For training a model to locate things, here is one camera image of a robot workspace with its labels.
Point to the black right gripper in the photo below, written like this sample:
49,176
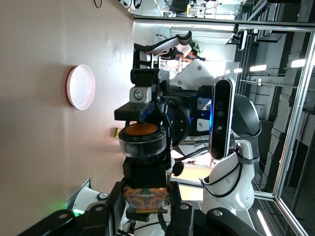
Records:
180,120

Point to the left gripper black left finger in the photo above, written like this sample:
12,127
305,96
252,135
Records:
98,221

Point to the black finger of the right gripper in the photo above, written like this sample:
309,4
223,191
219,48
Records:
137,216

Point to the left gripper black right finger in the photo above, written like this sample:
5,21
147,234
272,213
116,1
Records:
182,221

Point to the orange push button switch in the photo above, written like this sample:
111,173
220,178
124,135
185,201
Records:
142,145

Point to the crumpled yellow white wrapper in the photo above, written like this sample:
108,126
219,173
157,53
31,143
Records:
117,132

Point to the white round plate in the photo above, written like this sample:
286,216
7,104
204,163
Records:
81,88

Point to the white and grey chair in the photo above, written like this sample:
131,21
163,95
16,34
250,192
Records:
169,43

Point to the person in white shirt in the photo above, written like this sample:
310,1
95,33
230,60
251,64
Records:
184,49

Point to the green potted plant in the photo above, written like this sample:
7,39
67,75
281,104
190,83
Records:
197,47

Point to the white ceiling light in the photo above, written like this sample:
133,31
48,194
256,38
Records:
297,63
258,68

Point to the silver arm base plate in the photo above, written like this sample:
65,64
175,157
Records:
82,186

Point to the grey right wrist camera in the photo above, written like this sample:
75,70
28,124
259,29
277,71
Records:
221,118

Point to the aluminium enclosure frame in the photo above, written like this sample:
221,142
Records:
270,27

